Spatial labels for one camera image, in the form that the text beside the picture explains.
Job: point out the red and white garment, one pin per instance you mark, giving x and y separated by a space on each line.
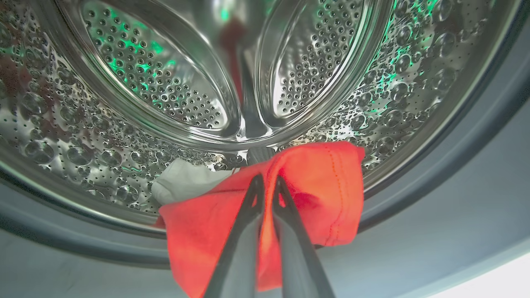
327 190

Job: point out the white front-load washing machine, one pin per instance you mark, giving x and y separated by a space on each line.
497 285

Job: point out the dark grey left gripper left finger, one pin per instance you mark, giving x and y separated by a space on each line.
240 265

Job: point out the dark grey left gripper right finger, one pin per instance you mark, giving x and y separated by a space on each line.
296 265

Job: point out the stainless steel washing machine drum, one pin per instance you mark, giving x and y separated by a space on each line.
157 82

